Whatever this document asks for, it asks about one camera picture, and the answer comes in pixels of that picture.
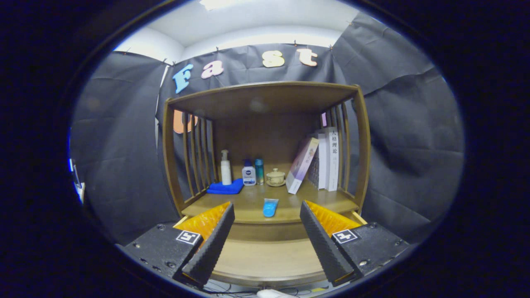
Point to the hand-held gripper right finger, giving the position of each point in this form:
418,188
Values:
321,240

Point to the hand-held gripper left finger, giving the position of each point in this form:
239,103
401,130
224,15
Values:
213,242

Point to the wooden drawer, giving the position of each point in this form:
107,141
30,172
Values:
265,256

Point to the blue and white tube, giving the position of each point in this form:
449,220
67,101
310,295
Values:
270,207

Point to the wooden countertop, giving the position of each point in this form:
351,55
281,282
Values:
248,207

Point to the wooden cabinet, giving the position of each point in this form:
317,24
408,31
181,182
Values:
265,97

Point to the blue folded cloth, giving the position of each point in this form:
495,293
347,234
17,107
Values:
225,188

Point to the dark patterned book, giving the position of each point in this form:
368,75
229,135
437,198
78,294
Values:
314,171

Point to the white spray bottle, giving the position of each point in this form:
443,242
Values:
225,169

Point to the white lotion bottle blue cap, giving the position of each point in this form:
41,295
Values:
249,176

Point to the purple and white book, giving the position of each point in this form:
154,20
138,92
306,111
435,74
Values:
302,165

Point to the beige lidded tea cup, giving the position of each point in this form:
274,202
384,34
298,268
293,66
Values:
275,178

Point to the plain white book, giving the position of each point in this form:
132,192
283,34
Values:
322,161

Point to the white book black spine letters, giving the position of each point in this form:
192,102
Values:
332,159

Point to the slim teal bottle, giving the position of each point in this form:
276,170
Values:
259,171

